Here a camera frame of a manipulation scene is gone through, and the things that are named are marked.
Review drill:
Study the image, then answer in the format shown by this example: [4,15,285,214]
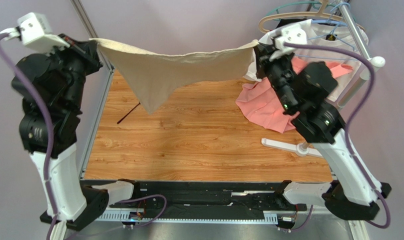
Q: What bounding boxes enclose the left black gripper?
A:
[42,33,103,112]

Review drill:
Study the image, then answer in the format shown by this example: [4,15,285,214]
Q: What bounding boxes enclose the beige cloth napkin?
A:
[95,38,258,114]

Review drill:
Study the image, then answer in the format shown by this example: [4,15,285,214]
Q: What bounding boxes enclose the purple plastic spoon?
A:
[116,102,141,125]

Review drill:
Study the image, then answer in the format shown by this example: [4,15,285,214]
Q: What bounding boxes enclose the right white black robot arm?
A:
[254,43,391,221]

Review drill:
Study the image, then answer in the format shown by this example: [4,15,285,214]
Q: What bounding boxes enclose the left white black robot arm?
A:
[12,34,136,231]

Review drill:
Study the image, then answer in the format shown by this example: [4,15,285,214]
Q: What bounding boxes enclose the pink pleated garment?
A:
[235,57,353,134]

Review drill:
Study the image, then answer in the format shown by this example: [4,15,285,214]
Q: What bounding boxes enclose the black garment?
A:
[276,18,305,29]

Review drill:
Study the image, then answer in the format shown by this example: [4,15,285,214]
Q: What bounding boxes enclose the green hanger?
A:
[266,0,341,17]

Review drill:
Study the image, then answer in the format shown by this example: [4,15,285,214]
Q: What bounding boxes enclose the white t-shirt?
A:
[259,19,361,102]

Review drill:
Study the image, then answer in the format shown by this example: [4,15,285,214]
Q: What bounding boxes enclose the beige wooden hanger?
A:
[258,0,365,36]

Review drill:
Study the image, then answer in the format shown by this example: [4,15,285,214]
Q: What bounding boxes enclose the white metal clothes rack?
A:
[261,0,386,159]

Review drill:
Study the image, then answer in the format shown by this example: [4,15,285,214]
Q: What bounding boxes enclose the aluminium frame post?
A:
[70,0,115,72]

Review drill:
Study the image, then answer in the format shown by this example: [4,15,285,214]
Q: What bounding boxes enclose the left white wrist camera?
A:
[0,12,71,55]

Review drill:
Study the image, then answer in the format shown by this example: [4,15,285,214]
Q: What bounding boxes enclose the blue wire hanger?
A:
[307,0,368,56]

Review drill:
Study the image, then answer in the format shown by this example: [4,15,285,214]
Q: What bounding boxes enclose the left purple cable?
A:
[0,32,69,240]

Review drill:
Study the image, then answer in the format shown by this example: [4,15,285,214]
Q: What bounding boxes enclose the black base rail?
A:
[111,180,310,220]

